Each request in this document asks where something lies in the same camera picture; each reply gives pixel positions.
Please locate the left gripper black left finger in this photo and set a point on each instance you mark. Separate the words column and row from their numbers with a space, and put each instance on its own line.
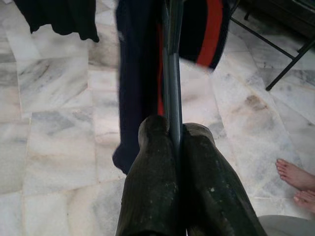
column 150, row 186

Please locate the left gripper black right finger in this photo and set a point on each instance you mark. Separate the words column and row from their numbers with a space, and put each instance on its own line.
column 211, row 196

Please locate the dark grey plastic hanger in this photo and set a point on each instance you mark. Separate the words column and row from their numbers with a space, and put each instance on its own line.
column 175, row 98

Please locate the navy garment red stripe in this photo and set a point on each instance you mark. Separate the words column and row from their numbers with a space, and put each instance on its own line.
column 137, row 73

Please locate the person's bare foot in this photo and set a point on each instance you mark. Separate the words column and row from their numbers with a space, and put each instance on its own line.
column 307, row 200
column 297, row 175

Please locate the black folding chair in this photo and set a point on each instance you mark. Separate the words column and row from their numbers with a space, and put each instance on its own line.
column 283, row 73

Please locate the black T-shirt green logo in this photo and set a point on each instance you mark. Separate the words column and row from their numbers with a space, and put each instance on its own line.
column 61, row 17

